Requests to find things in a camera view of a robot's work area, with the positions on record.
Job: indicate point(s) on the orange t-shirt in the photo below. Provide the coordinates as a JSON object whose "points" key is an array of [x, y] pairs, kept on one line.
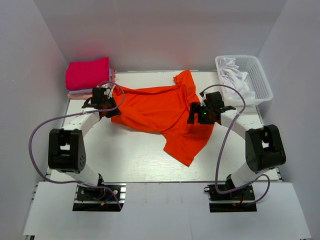
{"points": [[165, 110]]}

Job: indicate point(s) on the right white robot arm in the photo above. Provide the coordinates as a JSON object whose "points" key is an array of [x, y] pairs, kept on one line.
{"points": [[264, 149]]}

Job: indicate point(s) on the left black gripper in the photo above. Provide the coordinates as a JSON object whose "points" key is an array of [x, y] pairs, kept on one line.
{"points": [[115, 112]]}

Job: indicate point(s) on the white plastic basket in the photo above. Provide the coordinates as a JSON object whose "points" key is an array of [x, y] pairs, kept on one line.
{"points": [[256, 79]]}

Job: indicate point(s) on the folded pink t-shirt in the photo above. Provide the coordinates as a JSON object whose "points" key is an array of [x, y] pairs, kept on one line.
{"points": [[84, 96]]}

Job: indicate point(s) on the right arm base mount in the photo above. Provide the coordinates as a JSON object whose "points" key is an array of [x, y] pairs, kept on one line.
{"points": [[240, 201]]}

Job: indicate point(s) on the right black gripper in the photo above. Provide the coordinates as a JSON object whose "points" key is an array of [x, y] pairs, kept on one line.
{"points": [[196, 108]]}

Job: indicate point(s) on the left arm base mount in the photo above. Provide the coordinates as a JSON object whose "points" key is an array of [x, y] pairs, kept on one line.
{"points": [[99, 200]]}

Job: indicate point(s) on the folded magenta t-shirt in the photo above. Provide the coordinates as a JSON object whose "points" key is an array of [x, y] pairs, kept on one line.
{"points": [[82, 75]]}

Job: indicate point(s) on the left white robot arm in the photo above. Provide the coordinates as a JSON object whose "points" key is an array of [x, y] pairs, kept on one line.
{"points": [[66, 147]]}

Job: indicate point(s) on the crumpled white t-shirt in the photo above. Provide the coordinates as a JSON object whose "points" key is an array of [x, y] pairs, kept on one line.
{"points": [[231, 76]]}

